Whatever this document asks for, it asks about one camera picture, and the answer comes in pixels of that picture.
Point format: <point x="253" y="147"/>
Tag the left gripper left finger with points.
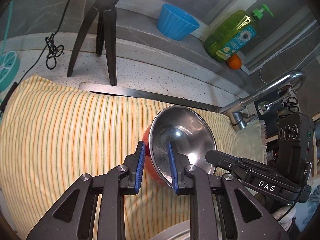
<point x="88" y="198"/>

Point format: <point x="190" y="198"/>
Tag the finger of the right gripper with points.
<point x="258" y="177"/>

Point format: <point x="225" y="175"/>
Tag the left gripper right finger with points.
<point x="221" y="207"/>

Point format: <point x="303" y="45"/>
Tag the white plate grey leaf pattern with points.
<point x="180" y="231"/>

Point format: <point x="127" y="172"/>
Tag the stainless steel bowl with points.
<point x="189" y="131"/>

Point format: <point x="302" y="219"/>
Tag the red steel bowl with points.
<point x="148" y="161"/>

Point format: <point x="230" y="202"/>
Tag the knife block with scissors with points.
<point x="276" y="105"/>

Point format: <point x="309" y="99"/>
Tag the beige gloved hand cloth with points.
<point x="283" y="212"/>

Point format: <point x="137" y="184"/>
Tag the chrome faucet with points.
<point x="233" y="110"/>

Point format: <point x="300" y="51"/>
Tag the yellow striped cloth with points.
<point x="52" y="134"/>

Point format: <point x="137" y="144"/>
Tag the orange fruit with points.
<point x="234" y="62"/>

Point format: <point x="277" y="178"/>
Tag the green dish soap bottle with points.
<point x="234" y="33"/>

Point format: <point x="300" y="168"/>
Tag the blue ribbed cup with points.
<point x="176" y="23"/>

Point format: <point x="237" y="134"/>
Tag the black tripod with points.
<point x="105" y="11"/>

